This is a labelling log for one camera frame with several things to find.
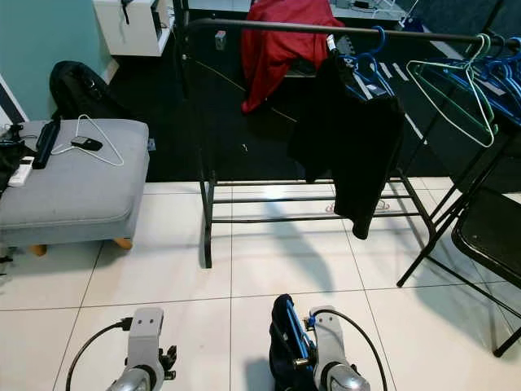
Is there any navy polo shirt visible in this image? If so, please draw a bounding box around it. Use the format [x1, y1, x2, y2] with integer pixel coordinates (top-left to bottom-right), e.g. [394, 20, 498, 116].
[269, 293, 318, 391]

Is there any black metal clothes rack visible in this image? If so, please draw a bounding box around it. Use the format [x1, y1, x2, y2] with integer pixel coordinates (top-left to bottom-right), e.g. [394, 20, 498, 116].
[181, 16, 497, 270]

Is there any grey upholstered ottoman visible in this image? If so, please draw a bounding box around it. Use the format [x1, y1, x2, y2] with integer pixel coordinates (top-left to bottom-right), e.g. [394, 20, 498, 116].
[0, 118, 152, 260]

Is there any black folding chair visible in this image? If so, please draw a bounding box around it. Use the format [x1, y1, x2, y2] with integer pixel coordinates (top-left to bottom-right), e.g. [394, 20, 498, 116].
[397, 122, 521, 359]

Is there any black hanging shirt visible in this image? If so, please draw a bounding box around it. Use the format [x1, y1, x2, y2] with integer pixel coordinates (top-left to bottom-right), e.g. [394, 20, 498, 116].
[287, 51, 406, 241]

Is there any small black key fob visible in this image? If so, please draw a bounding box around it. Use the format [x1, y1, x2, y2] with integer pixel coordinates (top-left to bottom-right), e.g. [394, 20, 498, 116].
[71, 136, 103, 152]

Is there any black clothes pile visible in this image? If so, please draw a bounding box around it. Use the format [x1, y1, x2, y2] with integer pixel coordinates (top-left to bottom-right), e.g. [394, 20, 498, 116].
[0, 122, 33, 176]

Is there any black backpack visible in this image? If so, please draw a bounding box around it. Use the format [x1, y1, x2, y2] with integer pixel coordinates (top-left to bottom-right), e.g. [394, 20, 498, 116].
[49, 61, 123, 121]

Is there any red garment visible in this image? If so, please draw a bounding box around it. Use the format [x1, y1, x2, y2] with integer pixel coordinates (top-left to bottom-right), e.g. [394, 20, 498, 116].
[242, 0, 343, 115]

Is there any white cabinet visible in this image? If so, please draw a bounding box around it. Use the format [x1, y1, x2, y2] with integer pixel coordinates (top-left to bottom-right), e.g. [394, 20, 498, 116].
[91, 0, 172, 58]

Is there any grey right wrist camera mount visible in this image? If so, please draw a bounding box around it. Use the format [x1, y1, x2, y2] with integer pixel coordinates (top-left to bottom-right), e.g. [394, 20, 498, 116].
[308, 307, 352, 376]

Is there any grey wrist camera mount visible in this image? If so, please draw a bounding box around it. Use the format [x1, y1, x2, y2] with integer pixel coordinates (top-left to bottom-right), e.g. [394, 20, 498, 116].
[308, 307, 352, 376]
[128, 307, 166, 376]

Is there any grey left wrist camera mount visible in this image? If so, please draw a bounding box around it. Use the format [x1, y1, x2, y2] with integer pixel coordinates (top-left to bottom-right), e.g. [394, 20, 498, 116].
[128, 307, 166, 376]

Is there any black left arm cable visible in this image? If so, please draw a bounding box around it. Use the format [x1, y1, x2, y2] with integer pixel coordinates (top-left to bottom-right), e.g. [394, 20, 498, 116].
[65, 318, 134, 391]

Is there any pink wire hanger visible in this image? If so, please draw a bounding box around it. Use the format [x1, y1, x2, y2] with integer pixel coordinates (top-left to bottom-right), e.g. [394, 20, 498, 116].
[326, 200, 387, 217]

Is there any white wire hanger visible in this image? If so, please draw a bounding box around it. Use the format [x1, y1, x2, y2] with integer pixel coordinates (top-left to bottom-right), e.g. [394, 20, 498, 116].
[51, 114, 125, 168]

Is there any green wire hanger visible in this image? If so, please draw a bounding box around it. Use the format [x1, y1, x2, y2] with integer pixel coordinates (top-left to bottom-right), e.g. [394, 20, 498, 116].
[405, 33, 497, 149]

